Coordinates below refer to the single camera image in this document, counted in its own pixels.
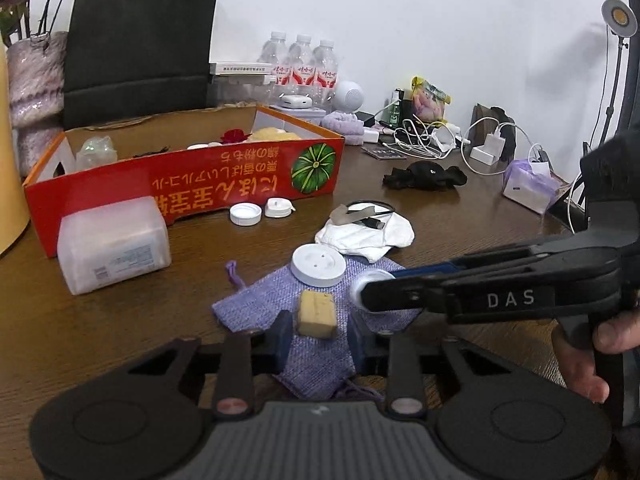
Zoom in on dark brown bag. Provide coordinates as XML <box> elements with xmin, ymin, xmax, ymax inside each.
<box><xmin>472</xmin><ymin>103</ymin><xmax>516</xmax><ymax>162</ymax></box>

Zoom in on flat white carton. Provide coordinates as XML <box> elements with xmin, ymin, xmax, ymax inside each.
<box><xmin>208</xmin><ymin>61</ymin><xmax>274</xmax><ymax>86</ymax></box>

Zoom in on green bottle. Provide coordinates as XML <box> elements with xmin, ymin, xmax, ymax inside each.
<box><xmin>387</xmin><ymin>88</ymin><xmax>404</xmax><ymax>129</ymax></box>

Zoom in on clear water bottle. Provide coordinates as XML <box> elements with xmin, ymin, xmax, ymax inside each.
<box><xmin>288</xmin><ymin>34</ymin><xmax>317</xmax><ymax>99</ymax></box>
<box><xmin>259</xmin><ymin>31</ymin><xmax>290</xmax><ymax>97</ymax></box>
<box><xmin>312</xmin><ymin>39</ymin><xmax>340</xmax><ymax>104</ymax></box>

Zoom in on white and yellow plush toy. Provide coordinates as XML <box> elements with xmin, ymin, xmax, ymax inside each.
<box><xmin>248</xmin><ymin>127</ymin><xmax>303</xmax><ymax>142</ymax></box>

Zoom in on white cable bundle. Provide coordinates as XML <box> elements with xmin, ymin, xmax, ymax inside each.
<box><xmin>379</xmin><ymin>114</ymin><xmax>583</xmax><ymax>233</ymax></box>

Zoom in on white bottle cap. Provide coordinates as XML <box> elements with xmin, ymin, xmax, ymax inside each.
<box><xmin>263</xmin><ymin>197</ymin><xmax>294</xmax><ymax>219</ymax></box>
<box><xmin>229</xmin><ymin>203</ymin><xmax>262</xmax><ymax>227</ymax></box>

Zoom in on white round speaker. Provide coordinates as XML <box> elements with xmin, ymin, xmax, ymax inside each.
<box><xmin>333</xmin><ymin>80</ymin><xmax>365</xmax><ymax>114</ymax></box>

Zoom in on black cloth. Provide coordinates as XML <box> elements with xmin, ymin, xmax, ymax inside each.
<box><xmin>382</xmin><ymin>162</ymin><xmax>469</xmax><ymax>192</ymax></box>

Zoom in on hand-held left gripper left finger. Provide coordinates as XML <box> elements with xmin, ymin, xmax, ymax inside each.
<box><xmin>107</xmin><ymin>310</ymin><xmax>295</xmax><ymax>421</ymax></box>

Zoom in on black paper bag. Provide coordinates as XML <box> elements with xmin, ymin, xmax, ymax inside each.
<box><xmin>62</xmin><ymin>0</ymin><xmax>223</xmax><ymax>131</ymax></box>

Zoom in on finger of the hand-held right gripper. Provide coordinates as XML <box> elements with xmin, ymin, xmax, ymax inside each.
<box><xmin>393</xmin><ymin>233</ymin><xmax>592</xmax><ymax>281</ymax></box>
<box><xmin>359</xmin><ymin>249</ymin><xmax>624</xmax><ymax>314</ymax></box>

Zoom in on purple fluffy scrunchie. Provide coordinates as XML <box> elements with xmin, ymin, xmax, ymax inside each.
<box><xmin>319</xmin><ymin>111</ymin><xmax>366</xmax><ymax>137</ymax></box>

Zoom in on white earbud case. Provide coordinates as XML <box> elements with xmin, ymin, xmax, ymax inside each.
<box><xmin>276</xmin><ymin>93</ymin><xmax>315</xmax><ymax>110</ymax></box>

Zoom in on white round disc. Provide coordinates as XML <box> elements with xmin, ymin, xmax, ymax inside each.
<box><xmin>291</xmin><ymin>243</ymin><xmax>346</xmax><ymax>289</ymax></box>

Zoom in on person's right hand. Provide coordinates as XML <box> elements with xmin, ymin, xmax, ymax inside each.
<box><xmin>551</xmin><ymin>305</ymin><xmax>640</xmax><ymax>404</ymax></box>

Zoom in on purple cloth drawstring pouch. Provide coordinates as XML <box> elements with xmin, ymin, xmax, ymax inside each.
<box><xmin>211</xmin><ymin>255</ymin><xmax>426</xmax><ymax>401</ymax></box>

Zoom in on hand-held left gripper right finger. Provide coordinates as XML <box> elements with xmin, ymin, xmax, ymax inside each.
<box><xmin>348</xmin><ymin>315</ymin><xmax>532</xmax><ymax>419</ymax></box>

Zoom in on black usb cable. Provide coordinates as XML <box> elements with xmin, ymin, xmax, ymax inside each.
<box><xmin>344</xmin><ymin>200</ymin><xmax>396</xmax><ymax>231</ymax></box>

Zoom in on translucent white plastic box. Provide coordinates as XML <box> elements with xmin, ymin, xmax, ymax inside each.
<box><xmin>56</xmin><ymin>196</ymin><xmax>173</xmax><ymax>296</ymax></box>

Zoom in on small black packet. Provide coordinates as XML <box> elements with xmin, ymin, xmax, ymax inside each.
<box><xmin>360</xmin><ymin>145</ymin><xmax>407</xmax><ymax>160</ymax></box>

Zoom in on purple tissue pack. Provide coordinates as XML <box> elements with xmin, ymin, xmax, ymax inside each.
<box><xmin>502</xmin><ymin>157</ymin><xmax>561</xmax><ymax>215</ymax></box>

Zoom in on round lamp on stand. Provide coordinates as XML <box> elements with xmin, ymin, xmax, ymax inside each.
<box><xmin>597</xmin><ymin>0</ymin><xmax>639</xmax><ymax>152</ymax></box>

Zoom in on clear plastic container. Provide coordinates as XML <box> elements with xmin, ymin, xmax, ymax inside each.
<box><xmin>207</xmin><ymin>82</ymin><xmax>281</xmax><ymax>109</ymax></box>

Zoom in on white charger block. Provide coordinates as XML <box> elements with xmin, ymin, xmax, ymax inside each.
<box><xmin>469</xmin><ymin>132</ymin><xmax>504</xmax><ymax>166</ymax></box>

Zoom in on small white round jar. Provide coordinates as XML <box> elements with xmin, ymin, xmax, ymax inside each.
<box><xmin>349</xmin><ymin>268</ymin><xmax>399</xmax><ymax>311</ymax></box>

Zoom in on grey metal piece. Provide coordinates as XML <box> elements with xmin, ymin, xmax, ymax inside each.
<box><xmin>329</xmin><ymin>204</ymin><xmax>377</xmax><ymax>224</ymax></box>

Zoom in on yellow rectangular block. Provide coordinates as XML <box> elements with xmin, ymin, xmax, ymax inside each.
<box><xmin>297</xmin><ymin>289</ymin><xmax>337</xmax><ymax>339</ymax></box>

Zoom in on yellow thermos jug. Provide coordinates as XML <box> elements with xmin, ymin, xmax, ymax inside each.
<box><xmin>0</xmin><ymin>50</ymin><xmax>31</xmax><ymax>257</ymax></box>

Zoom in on bubble wrap bundle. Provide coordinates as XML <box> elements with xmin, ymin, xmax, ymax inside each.
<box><xmin>74</xmin><ymin>137</ymin><xmax>119</xmax><ymax>171</ymax></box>

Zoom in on red cardboard box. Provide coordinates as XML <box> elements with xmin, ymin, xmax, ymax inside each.
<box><xmin>23</xmin><ymin>105</ymin><xmax>346</xmax><ymax>260</ymax></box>

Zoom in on yellow pink snack bag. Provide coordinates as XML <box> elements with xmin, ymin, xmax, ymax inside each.
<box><xmin>409</xmin><ymin>75</ymin><xmax>453</xmax><ymax>122</ymax></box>

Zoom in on white cloth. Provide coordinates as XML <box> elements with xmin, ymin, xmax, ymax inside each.
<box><xmin>313</xmin><ymin>212</ymin><xmax>416</xmax><ymax>264</ymax></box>

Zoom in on purple marbled vase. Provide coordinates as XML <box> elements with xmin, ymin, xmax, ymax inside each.
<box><xmin>5</xmin><ymin>31</ymin><xmax>69</xmax><ymax>177</ymax></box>

